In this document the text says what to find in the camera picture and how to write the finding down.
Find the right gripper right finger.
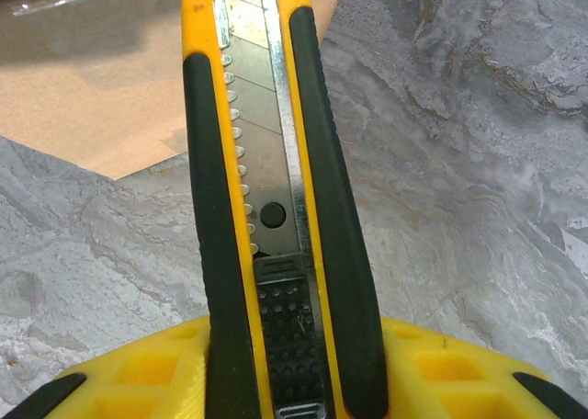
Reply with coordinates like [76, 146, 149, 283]
[382, 316, 588, 419]

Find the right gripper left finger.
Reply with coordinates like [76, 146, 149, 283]
[0, 316, 215, 419]

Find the yellow black utility knife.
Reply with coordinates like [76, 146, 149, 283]
[181, 0, 390, 419]

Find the brown cardboard express box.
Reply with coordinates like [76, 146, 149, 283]
[0, 0, 348, 181]

